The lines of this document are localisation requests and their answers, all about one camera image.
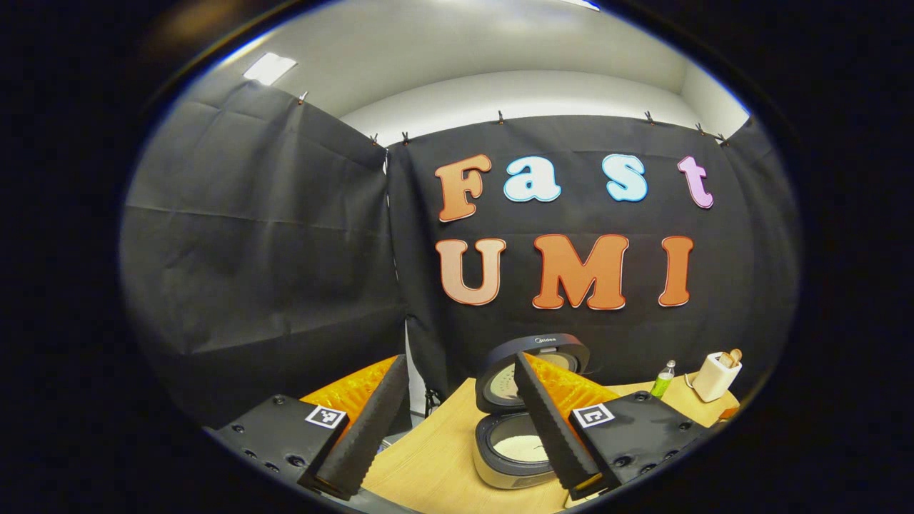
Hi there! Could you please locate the row of black cloth clips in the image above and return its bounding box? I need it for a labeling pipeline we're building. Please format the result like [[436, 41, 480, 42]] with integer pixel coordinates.
[[296, 89, 730, 146]]

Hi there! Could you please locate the dark grey rice cooker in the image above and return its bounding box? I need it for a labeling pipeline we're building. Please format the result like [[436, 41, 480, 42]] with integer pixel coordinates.
[[473, 333, 592, 490]]

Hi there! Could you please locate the white toaster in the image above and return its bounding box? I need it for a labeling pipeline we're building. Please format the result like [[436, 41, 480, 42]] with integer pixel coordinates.
[[691, 351, 743, 403]]

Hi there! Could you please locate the white rice heap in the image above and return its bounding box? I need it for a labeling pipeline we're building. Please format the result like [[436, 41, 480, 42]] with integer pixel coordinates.
[[493, 433, 549, 463]]

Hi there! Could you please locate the green drink bottle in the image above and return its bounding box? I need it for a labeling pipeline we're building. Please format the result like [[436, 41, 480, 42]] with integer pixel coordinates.
[[650, 360, 676, 399]]

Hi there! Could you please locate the black backdrop cloth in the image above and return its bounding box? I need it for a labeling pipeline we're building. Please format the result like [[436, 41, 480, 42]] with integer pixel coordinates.
[[120, 79, 800, 429]]

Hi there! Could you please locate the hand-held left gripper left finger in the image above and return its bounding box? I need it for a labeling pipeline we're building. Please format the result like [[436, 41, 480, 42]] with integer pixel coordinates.
[[207, 353, 413, 502]]

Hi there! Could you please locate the small ceiling light panel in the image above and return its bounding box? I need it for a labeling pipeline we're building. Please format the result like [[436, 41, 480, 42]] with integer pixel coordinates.
[[241, 51, 298, 86]]

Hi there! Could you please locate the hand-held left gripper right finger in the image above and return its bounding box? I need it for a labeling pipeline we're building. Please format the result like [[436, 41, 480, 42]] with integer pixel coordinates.
[[514, 351, 708, 500]]

